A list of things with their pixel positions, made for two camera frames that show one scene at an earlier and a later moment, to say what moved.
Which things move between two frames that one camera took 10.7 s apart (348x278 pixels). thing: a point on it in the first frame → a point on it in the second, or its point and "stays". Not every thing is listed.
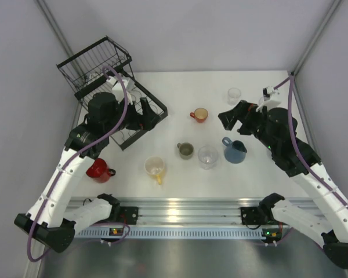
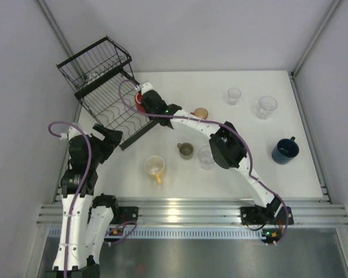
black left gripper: [137, 120] → [111, 139]
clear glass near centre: [207, 156] stays
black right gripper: [242, 116] → [147, 99]
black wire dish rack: [86, 73] stays
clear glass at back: [234, 95] stays
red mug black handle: [100, 171] → [138, 98]
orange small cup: [200, 114] stays
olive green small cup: [185, 150] stays
